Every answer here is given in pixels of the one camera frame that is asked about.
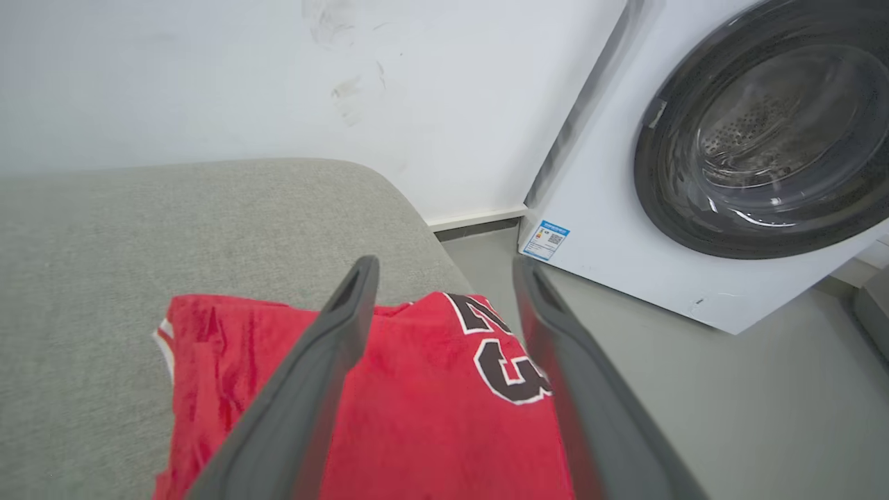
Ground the red basketball jersey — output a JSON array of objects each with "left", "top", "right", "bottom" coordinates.
[{"left": 151, "top": 291, "right": 577, "bottom": 500}]

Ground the dark round washing machine door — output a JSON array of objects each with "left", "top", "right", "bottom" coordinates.
[{"left": 633, "top": 0, "right": 889, "bottom": 260}]

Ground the grey fabric sofa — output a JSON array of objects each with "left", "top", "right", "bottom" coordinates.
[{"left": 0, "top": 158, "right": 476, "bottom": 500}]

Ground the white wall baseboard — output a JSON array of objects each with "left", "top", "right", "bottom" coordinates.
[{"left": 426, "top": 204, "right": 530, "bottom": 234}]

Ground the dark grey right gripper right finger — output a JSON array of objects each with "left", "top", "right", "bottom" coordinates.
[{"left": 512, "top": 256, "right": 710, "bottom": 500}]

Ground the blue white energy label sticker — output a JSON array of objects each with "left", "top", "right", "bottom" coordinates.
[{"left": 521, "top": 220, "right": 571, "bottom": 263}]

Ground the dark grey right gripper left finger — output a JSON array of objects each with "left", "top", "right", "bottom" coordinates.
[{"left": 184, "top": 255, "right": 381, "bottom": 500}]

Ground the white washing machine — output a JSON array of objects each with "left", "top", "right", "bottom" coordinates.
[{"left": 517, "top": 0, "right": 889, "bottom": 335}]

